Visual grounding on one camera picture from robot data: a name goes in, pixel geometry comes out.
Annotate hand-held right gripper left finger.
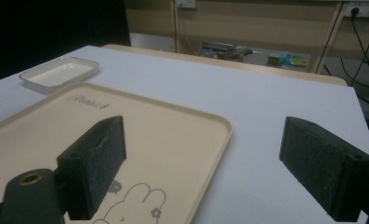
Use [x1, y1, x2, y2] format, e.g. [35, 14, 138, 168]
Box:
[56, 115, 127, 221]

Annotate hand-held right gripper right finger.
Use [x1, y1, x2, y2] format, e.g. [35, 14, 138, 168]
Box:
[278, 116, 369, 223]

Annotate beige plastic tray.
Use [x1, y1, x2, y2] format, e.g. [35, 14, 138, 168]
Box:
[0, 81, 234, 224]

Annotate small white rectangular dish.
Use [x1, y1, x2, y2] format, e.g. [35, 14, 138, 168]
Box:
[19, 56, 100, 94]

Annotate white table cover sheet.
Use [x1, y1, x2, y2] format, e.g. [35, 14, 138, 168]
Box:
[0, 45, 369, 224]

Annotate green and blue small items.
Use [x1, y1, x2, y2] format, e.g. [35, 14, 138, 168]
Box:
[266, 51, 309, 69]

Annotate beige metal stand leg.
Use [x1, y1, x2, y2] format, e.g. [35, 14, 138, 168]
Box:
[310, 2, 348, 75]

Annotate black curtain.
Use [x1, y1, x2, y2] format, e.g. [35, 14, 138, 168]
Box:
[0, 0, 132, 86]

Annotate pile of dark tools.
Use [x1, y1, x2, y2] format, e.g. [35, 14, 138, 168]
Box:
[200, 41, 259, 63]

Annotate white power strip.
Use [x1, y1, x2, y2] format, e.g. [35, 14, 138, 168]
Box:
[344, 2, 369, 19]

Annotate black cable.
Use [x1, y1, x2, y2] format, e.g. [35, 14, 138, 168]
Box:
[340, 8, 369, 110]

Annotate white wall socket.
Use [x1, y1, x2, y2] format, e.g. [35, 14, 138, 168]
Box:
[176, 0, 197, 9]

